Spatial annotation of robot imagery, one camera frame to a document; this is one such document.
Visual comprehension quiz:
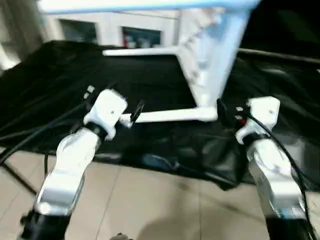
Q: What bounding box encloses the white cabinet with windows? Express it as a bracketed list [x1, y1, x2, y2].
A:
[42, 11, 181, 50]

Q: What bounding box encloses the silver metal bar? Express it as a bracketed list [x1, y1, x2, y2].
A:
[237, 48, 320, 65]

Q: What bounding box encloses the black mat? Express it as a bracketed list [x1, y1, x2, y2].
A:
[0, 40, 320, 193]

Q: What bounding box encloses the grey curtain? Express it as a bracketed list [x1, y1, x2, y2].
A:
[0, 0, 45, 75]

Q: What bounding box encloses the white plastic table leg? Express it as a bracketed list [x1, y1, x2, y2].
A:
[129, 107, 202, 124]
[37, 0, 251, 15]
[102, 47, 181, 57]

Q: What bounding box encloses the white plastic table top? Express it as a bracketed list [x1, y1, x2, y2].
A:
[176, 0, 262, 124]

